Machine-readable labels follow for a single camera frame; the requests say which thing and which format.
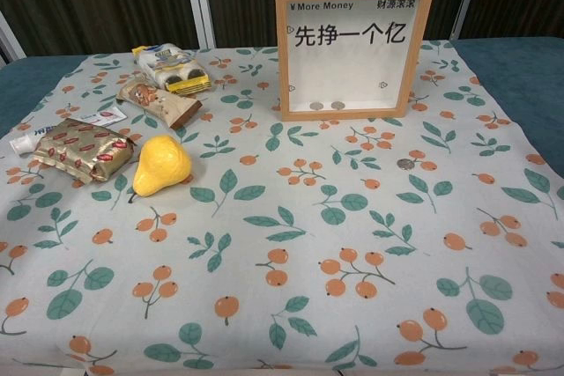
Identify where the gold foil snack packet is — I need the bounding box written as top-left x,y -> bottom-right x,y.
33,118 -> 136,184

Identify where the yellow toy pear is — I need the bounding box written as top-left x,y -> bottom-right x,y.
127,134 -> 194,204

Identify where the teal table cover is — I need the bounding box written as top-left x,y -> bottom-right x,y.
0,38 -> 564,170

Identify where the brown snack bar wrapper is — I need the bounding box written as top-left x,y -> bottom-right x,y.
116,79 -> 204,131

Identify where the white yellow cookie pack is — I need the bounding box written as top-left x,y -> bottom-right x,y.
132,43 -> 213,96

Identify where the white toothpaste tube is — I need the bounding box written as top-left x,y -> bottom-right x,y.
9,107 -> 128,157

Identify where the floral orange-berry tablecloth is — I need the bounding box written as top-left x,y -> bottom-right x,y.
0,39 -> 564,376

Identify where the wooden frame money box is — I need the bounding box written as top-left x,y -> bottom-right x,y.
274,0 -> 436,122

